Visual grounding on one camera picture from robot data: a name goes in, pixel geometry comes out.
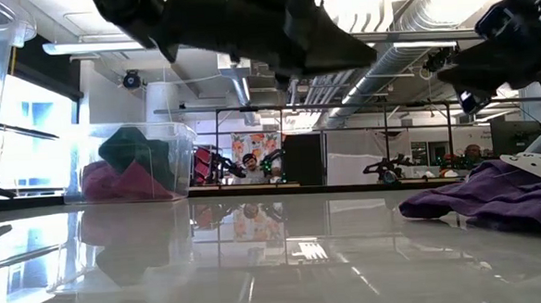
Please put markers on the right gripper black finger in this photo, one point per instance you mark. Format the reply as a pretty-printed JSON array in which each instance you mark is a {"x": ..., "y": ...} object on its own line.
[
  {"x": 479, "y": 68},
  {"x": 474, "y": 101}
]

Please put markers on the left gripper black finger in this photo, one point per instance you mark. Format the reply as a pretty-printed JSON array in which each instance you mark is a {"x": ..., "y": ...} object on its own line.
[{"x": 330, "y": 46}]

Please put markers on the purple towel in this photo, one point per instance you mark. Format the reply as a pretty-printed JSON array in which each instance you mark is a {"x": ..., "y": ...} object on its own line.
[{"x": 495, "y": 195}]

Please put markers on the dark green towel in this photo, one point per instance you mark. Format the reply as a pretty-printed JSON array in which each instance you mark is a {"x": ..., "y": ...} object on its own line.
[{"x": 131, "y": 149}]

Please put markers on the maroon towel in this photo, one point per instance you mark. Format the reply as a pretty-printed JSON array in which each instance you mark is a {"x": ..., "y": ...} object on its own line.
[{"x": 114, "y": 185}]

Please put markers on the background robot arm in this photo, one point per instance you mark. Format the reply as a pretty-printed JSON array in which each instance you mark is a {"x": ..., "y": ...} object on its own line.
[
  {"x": 215, "y": 163},
  {"x": 387, "y": 166},
  {"x": 273, "y": 158}
]

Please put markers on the person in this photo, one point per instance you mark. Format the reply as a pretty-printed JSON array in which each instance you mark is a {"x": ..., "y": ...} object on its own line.
[
  {"x": 254, "y": 168},
  {"x": 473, "y": 152}
]

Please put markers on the dark background monitor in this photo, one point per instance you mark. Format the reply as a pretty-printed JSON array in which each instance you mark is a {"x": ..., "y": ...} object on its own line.
[{"x": 515, "y": 136}]

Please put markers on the black background panel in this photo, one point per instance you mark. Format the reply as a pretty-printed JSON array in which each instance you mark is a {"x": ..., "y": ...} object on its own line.
[{"x": 303, "y": 159}]

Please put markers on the floral poster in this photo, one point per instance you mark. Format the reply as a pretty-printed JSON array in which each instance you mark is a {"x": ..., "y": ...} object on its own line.
[{"x": 244, "y": 146}]

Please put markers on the grey ceiling beam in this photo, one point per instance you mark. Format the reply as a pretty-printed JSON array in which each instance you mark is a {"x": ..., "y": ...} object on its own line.
[{"x": 98, "y": 46}]

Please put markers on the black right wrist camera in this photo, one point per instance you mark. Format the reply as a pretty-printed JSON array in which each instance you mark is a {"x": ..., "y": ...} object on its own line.
[{"x": 493, "y": 21}]

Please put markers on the silver ventilation duct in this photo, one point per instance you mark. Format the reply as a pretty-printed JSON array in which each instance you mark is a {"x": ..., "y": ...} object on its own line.
[{"x": 386, "y": 66}]

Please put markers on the black metal rack frame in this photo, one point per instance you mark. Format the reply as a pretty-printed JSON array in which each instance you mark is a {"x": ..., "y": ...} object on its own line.
[{"x": 342, "y": 106}]

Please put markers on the black ceiling camera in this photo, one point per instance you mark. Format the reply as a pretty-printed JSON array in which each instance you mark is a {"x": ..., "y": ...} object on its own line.
[{"x": 131, "y": 80}]

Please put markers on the black aluminium table frame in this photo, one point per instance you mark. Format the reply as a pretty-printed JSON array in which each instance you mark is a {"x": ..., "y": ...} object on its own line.
[{"x": 254, "y": 191}]

